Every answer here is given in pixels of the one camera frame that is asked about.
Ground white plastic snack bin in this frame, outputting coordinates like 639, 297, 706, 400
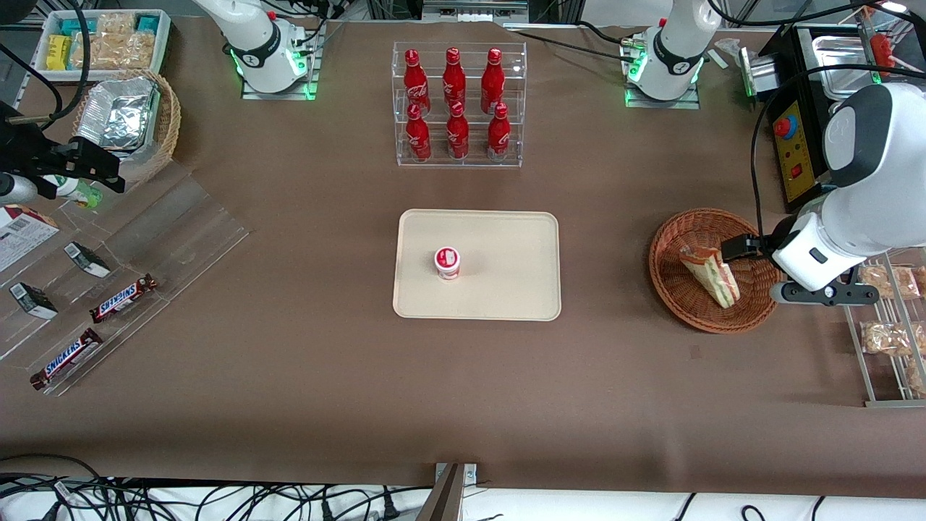
33, 9, 173, 82

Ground green white small bottle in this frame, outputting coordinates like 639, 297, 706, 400
42, 176, 103, 209

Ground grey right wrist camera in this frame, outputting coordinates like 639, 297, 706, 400
0, 172, 39, 205

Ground thin black table cable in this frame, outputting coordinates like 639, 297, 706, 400
575, 20, 634, 48
505, 27, 641, 60

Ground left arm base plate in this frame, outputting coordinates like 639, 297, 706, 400
624, 81, 702, 110

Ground grey wire rack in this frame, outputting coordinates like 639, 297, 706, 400
843, 246, 926, 408

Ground thick black cable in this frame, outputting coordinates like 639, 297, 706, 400
29, 0, 93, 135
0, 42, 64, 120

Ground printed barcode carton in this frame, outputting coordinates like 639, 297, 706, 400
0, 205, 61, 273

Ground clear acrylic display shelf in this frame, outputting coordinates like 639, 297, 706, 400
0, 159, 251, 397

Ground clear acrylic bottle rack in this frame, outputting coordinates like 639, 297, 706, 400
391, 41, 527, 169

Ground yellow snack pack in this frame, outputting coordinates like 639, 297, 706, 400
46, 35, 73, 72

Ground dark metal post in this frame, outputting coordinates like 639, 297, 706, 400
415, 463, 465, 521

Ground steel warmer pan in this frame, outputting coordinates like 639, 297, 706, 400
810, 33, 889, 101

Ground beige plastic tray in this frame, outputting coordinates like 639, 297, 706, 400
392, 209, 562, 321

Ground red food on stick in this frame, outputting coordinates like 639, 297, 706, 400
868, 32, 899, 77

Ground red cola bottle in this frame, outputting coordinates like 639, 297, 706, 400
405, 103, 433, 163
446, 101, 470, 161
442, 48, 468, 109
487, 103, 512, 162
480, 48, 506, 115
403, 49, 432, 117

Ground small black white box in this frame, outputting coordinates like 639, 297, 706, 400
9, 281, 59, 321
64, 242, 112, 279

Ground tangled black floor cables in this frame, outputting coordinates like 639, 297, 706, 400
0, 454, 435, 521

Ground silver foil packs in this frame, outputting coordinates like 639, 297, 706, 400
75, 76, 161, 161

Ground black food warmer box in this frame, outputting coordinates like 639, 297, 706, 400
760, 22, 891, 215

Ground triangle sandwich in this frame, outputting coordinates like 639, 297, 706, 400
678, 245, 742, 310

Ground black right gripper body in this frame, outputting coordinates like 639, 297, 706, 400
0, 101, 82, 200

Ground light wicker basket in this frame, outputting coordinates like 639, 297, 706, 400
71, 69, 182, 186

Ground brown wicker basket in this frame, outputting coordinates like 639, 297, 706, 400
648, 208, 783, 334

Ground brown table cover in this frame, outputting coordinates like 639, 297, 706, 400
0, 14, 926, 500

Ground clear cracker snack bags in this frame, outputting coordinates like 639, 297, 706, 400
71, 12, 157, 71

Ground aluminium table bracket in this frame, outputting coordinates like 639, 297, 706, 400
434, 462, 479, 487

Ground snickers chocolate bar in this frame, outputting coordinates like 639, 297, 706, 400
89, 274, 158, 324
30, 328, 104, 391

